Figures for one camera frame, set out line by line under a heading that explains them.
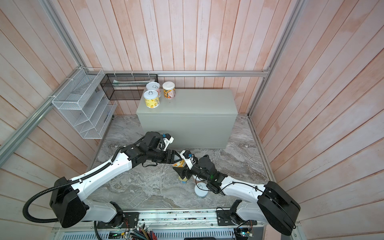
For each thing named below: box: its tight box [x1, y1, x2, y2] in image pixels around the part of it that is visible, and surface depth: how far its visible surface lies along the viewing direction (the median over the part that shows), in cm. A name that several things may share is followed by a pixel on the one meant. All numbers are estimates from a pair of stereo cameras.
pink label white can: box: [146, 81, 161, 98], surface depth 80 cm
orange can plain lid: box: [173, 159, 187, 168], surface depth 75 cm
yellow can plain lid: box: [162, 81, 176, 100], surface depth 79 cm
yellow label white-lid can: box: [143, 90, 160, 109], surface depth 76 cm
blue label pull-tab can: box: [194, 182, 209, 199], surface depth 80 cm
